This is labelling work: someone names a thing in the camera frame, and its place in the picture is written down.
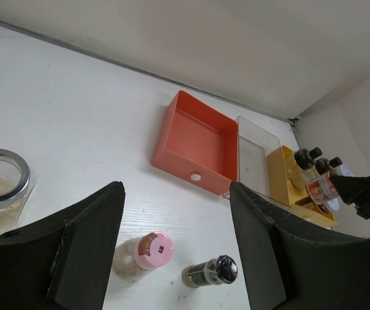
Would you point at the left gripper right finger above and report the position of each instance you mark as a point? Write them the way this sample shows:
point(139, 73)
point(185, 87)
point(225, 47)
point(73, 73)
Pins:
point(290, 263)

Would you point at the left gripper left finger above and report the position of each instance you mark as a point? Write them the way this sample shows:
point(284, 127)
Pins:
point(63, 261)

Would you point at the dark sauce jar white lid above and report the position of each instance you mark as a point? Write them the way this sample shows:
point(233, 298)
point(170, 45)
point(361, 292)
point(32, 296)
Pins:
point(327, 207)

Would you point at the pink sauce jar white lid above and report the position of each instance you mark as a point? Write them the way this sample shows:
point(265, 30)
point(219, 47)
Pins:
point(321, 188)

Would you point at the white-powder bottle black pump cap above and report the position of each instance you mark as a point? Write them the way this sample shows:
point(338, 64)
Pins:
point(323, 165)

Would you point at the brown-spice bottle black pump cap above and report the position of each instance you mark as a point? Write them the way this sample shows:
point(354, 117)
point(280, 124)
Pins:
point(299, 166)

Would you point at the small black pepper grinder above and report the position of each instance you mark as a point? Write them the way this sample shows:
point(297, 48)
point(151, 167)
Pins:
point(216, 271)

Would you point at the pink cap spice bottle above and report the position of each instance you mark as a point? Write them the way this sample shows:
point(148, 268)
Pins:
point(137, 257)

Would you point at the yellow plastic bin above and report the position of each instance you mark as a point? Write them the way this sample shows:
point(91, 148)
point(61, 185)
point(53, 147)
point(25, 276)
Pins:
point(282, 190)

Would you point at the clear plastic bin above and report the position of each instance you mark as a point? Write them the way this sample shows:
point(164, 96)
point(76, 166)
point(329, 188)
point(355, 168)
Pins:
point(254, 144)

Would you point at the large glass jar metal lid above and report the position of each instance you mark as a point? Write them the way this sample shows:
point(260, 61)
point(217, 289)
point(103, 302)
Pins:
point(16, 183)

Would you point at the red orange plastic bin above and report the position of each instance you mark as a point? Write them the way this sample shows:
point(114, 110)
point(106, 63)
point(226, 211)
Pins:
point(198, 144)

